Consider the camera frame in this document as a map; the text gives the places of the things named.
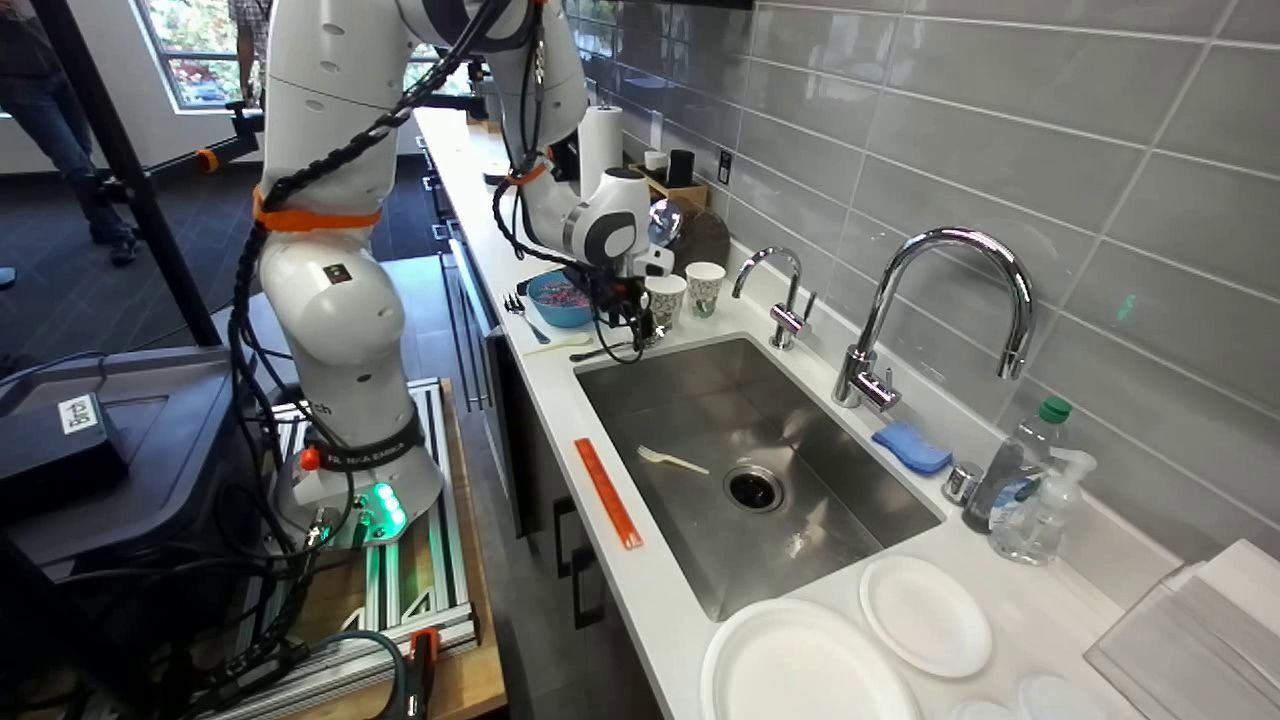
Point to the grey cart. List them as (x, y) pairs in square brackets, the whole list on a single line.
[(146, 442)]

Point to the white QR code tag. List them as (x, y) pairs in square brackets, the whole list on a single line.
[(77, 412)]

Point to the patterned paper cup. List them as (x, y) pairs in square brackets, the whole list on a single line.
[(706, 284), (665, 304)]

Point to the small chrome faucet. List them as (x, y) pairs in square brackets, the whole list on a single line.
[(785, 312)]

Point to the small white plate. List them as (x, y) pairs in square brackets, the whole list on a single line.
[(926, 616)]

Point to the clear bottle with green cap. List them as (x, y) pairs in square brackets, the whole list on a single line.
[(1032, 515)]

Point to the person in dark clothes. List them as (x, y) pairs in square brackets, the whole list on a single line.
[(47, 120)]

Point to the tall chrome faucet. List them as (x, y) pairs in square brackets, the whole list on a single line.
[(864, 386)]

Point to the shiny metal pot lid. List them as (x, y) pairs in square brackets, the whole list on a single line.
[(665, 224)]

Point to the orange tape strip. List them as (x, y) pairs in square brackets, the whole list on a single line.
[(606, 493)]

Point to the person in patterned shirt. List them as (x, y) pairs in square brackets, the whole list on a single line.
[(247, 25)]

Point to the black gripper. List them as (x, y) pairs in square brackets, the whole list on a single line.
[(617, 284)]

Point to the black slanted pole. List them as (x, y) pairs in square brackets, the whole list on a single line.
[(125, 175)]

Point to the blue bowl with colourful cereal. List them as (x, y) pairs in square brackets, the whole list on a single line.
[(554, 301)]

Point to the stainless steel sink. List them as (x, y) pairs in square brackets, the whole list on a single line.
[(744, 400)]

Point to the black canister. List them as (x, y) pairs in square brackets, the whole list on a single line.
[(681, 169)]

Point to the white paper towel roll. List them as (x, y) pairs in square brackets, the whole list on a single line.
[(606, 134)]

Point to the wooden base board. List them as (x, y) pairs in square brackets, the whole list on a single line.
[(465, 680)]

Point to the cream plastic spoon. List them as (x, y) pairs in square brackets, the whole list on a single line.
[(674, 463), (567, 341)]

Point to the large white plate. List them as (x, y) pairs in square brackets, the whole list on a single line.
[(803, 665)]

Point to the blue sponge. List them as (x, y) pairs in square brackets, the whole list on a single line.
[(914, 448)]

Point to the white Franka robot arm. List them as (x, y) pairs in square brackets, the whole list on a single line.
[(333, 304)]

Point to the wall power outlet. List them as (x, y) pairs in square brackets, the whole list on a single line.
[(726, 166)]

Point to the silver metal fork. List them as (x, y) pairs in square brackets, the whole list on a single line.
[(523, 319)]

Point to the dark base cabinet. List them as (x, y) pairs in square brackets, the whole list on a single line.
[(527, 442)]

